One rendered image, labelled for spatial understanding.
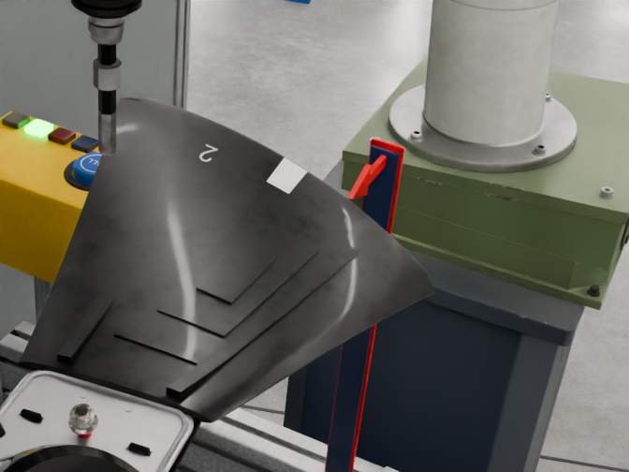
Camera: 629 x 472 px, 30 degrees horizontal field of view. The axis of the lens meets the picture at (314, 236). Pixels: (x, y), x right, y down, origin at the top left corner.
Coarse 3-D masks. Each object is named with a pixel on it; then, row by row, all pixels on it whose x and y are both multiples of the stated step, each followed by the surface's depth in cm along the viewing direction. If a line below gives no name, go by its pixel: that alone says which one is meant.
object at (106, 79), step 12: (108, 48) 43; (96, 60) 44; (108, 60) 43; (96, 72) 44; (108, 72) 43; (120, 72) 44; (96, 84) 44; (108, 84) 44; (120, 84) 44; (108, 96) 44; (108, 108) 45; (108, 120) 45; (108, 132) 45; (108, 144) 46
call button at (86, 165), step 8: (96, 152) 98; (80, 160) 97; (88, 160) 97; (96, 160) 97; (80, 168) 96; (88, 168) 96; (96, 168) 96; (80, 176) 96; (88, 176) 95; (88, 184) 96
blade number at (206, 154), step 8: (200, 144) 72; (208, 144) 73; (216, 144) 73; (192, 152) 72; (200, 152) 72; (208, 152) 72; (216, 152) 72; (224, 152) 73; (192, 160) 71; (200, 160) 72; (208, 160) 72; (216, 160) 72; (208, 168) 71; (216, 168) 71
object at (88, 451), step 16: (48, 448) 46; (64, 448) 46; (80, 448) 47; (0, 464) 44; (16, 464) 44; (32, 464) 44; (48, 464) 45; (64, 464) 46; (80, 464) 46; (96, 464) 47; (112, 464) 47; (128, 464) 48
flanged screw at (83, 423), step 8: (72, 408) 54; (80, 408) 54; (88, 408) 54; (72, 416) 54; (80, 416) 55; (88, 416) 54; (96, 416) 55; (72, 424) 54; (80, 424) 54; (88, 424) 54; (96, 424) 54; (80, 432) 54; (88, 432) 54
